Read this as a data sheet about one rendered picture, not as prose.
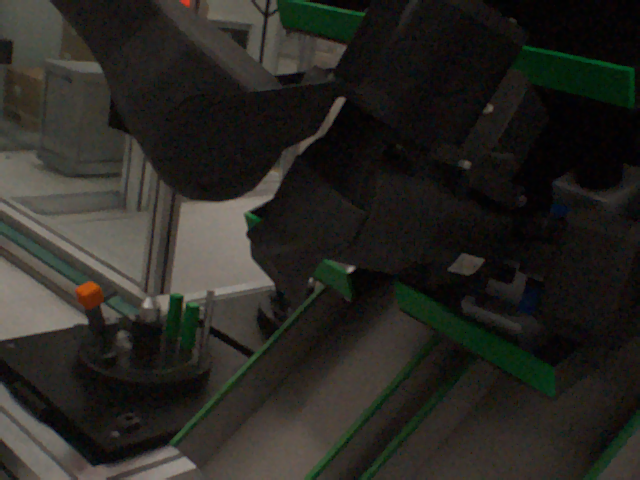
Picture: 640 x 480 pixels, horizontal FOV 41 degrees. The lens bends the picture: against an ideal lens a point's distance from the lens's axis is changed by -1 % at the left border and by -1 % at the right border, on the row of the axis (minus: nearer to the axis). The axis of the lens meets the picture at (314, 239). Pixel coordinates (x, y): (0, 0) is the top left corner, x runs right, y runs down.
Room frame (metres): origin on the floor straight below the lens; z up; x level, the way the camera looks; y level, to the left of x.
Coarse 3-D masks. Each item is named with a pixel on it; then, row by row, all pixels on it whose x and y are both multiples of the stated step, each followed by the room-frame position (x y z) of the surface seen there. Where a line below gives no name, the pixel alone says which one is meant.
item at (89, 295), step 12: (84, 288) 0.75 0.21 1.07; (96, 288) 0.75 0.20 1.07; (108, 288) 0.78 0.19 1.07; (84, 300) 0.74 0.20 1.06; (96, 300) 0.75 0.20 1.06; (108, 300) 0.76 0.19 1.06; (96, 312) 0.76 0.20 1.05; (96, 324) 0.76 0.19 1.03; (96, 336) 0.76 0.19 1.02; (108, 336) 0.77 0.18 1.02; (96, 348) 0.77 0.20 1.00; (108, 348) 0.77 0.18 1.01
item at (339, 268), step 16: (544, 96) 0.62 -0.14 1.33; (560, 112) 0.63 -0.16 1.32; (544, 128) 0.62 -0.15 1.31; (528, 160) 0.62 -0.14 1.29; (512, 176) 0.61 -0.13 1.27; (256, 208) 0.63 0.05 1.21; (320, 272) 0.55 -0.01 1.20; (336, 272) 0.53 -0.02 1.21; (352, 272) 0.52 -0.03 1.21; (368, 272) 0.53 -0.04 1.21; (384, 272) 0.54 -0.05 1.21; (336, 288) 0.54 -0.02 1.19; (352, 288) 0.52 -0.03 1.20; (368, 288) 0.53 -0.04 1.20
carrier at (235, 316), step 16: (272, 288) 1.02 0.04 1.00; (224, 304) 1.02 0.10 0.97; (240, 304) 1.03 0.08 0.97; (256, 304) 1.04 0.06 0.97; (272, 304) 1.01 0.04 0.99; (224, 320) 0.97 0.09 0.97; (240, 320) 0.98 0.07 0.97; (256, 320) 0.99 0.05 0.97; (272, 320) 0.95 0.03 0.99; (224, 336) 0.93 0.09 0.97; (240, 336) 0.93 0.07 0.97; (256, 336) 0.94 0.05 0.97; (240, 352) 0.91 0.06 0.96
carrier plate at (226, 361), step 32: (0, 352) 0.79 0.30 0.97; (32, 352) 0.80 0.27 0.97; (64, 352) 0.81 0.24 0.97; (224, 352) 0.88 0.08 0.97; (32, 384) 0.74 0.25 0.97; (64, 384) 0.75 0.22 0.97; (224, 384) 0.81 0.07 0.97; (64, 416) 0.69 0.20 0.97; (96, 416) 0.70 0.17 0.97; (160, 416) 0.72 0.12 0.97; (192, 416) 0.73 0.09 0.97; (96, 448) 0.66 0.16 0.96; (128, 448) 0.66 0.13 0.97
